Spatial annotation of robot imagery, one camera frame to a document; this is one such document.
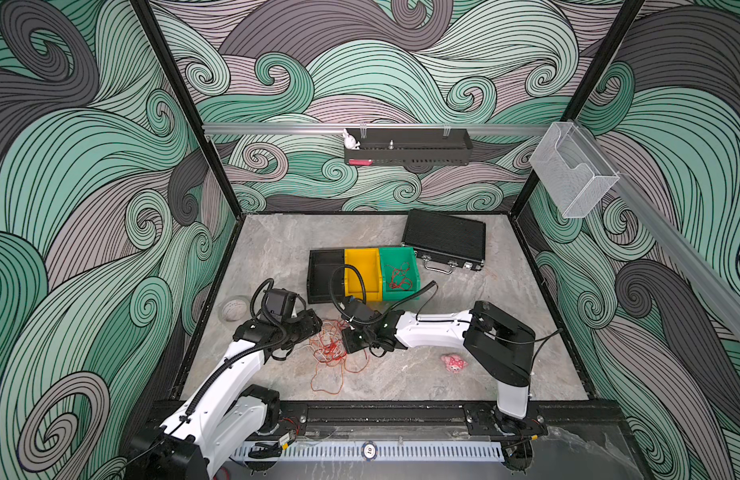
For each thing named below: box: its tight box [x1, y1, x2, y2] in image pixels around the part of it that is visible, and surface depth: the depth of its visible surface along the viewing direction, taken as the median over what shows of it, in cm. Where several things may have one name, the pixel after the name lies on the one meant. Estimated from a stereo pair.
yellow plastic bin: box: [344, 248, 383, 302], surface depth 99 cm
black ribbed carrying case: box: [402, 208, 487, 275], surface depth 106 cm
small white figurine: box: [343, 128, 361, 150], surface depth 87 cm
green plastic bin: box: [379, 247, 421, 301], surface depth 101 cm
